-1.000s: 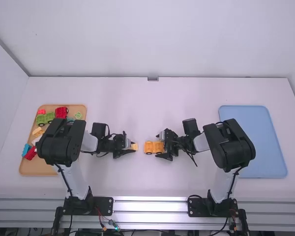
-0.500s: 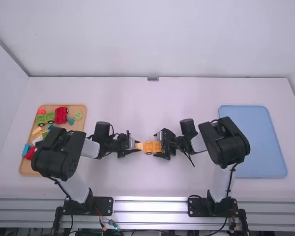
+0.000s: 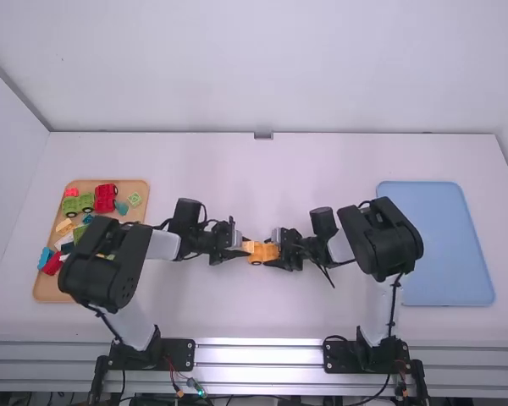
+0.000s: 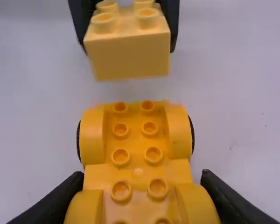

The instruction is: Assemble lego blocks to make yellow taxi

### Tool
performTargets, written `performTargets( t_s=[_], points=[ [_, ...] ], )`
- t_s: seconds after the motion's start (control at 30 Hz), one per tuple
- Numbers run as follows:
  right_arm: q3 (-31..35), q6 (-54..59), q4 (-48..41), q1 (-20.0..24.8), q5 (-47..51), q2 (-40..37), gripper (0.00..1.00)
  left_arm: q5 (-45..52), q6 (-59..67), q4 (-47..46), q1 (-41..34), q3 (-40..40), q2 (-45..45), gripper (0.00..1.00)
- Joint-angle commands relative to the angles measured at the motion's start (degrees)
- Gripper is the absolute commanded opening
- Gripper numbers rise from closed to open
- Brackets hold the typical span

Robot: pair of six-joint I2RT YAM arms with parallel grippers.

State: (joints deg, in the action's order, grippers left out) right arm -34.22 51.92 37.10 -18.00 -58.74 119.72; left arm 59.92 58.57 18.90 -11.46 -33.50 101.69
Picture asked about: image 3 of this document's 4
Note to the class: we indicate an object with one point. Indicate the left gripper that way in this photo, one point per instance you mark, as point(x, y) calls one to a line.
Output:
point(220, 237)

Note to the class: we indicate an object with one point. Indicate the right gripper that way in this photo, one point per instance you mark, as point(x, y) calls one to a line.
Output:
point(291, 249)

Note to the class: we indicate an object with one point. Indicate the yellow toy car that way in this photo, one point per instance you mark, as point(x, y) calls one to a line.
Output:
point(262, 252)

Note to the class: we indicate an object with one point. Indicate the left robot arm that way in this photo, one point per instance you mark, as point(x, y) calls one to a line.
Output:
point(110, 262)

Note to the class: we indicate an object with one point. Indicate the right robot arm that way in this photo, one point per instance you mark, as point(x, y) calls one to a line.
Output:
point(381, 241)

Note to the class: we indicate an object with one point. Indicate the silver rails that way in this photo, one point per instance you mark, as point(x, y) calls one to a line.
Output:
point(258, 359)

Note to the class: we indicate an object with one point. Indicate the light green printed toy brick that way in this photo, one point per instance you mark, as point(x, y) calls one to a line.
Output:
point(134, 199)

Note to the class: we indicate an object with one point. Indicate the teal toy brick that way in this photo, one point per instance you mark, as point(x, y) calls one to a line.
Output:
point(121, 208)

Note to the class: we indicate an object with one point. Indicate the red wheeled toy brick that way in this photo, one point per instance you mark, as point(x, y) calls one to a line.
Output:
point(106, 196)

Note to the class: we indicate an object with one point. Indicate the green wheeled toy brick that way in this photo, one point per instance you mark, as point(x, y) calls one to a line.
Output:
point(78, 204)

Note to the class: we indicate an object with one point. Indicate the blue mat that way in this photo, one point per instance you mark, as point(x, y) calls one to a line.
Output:
point(440, 237)

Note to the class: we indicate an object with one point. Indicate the white toy brick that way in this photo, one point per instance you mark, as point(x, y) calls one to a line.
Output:
point(63, 242)

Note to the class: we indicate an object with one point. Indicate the pale yellow toy brick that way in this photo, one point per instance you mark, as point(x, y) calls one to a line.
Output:
point(65, 226)

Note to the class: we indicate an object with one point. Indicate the small red toy brick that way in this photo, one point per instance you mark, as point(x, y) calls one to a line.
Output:
point(71, 192)

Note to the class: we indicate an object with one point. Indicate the tan tray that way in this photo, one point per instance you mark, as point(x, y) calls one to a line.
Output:
point(51, 287)

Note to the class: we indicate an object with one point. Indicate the light blue toy brick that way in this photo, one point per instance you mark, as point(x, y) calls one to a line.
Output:
point(45, 258)

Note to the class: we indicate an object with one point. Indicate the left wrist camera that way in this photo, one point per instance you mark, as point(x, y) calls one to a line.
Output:
point(238, 240)

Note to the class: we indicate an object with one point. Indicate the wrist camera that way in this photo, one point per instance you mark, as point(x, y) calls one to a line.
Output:
point(275, 235)
point(238, 240)

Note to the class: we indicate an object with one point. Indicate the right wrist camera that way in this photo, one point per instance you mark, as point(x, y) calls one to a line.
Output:
point(275, 235)

